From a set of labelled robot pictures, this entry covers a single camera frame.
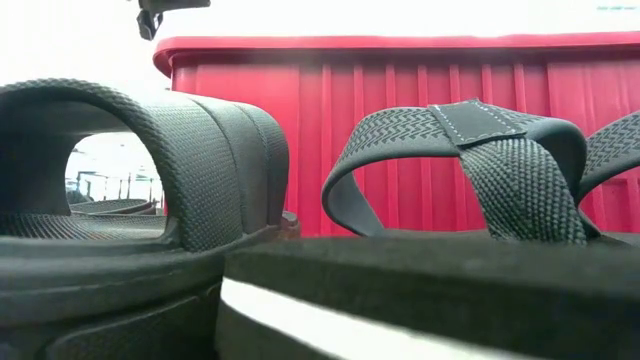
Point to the black metal railing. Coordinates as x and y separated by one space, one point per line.
125 185

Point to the red plastic bin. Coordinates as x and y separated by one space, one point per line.
380 75

